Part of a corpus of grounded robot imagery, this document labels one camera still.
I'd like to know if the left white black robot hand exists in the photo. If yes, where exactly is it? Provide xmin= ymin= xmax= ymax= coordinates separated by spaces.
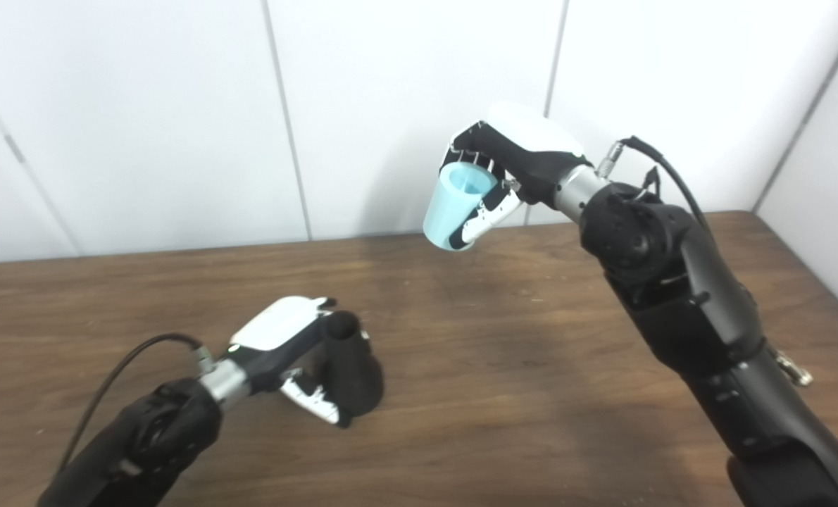
xmin=225 ymin=296 xmax=370 ymax=429

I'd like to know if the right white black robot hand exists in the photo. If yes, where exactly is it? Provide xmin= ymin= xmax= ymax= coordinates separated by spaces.
xmin=439 ymin=102 xmax=594 ymax=249

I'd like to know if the black funnel-shaped nozzle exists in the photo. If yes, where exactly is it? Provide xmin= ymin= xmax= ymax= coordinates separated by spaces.
xmin=320 ymin=311 xmax=384 ymax=423

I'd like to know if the light blue cylinder cup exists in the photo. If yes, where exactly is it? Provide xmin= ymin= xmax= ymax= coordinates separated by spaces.
xmin=423 ymin=162 xmax=499 ymax=251

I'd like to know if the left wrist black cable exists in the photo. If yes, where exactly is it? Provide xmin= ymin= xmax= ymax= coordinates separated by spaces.
xmin=56 ymin=333 xmax=215 ymax=472

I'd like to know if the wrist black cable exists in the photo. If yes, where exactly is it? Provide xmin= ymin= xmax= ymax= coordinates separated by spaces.
xmin=56 ymin=333 xmax=215 ymax=472
xmin=597 ymin=136 xmax=712 ymax=233

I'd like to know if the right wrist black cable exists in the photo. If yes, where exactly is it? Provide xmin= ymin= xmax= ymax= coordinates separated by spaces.
xmin=597 ymin=136 xmax=712 ymax=233

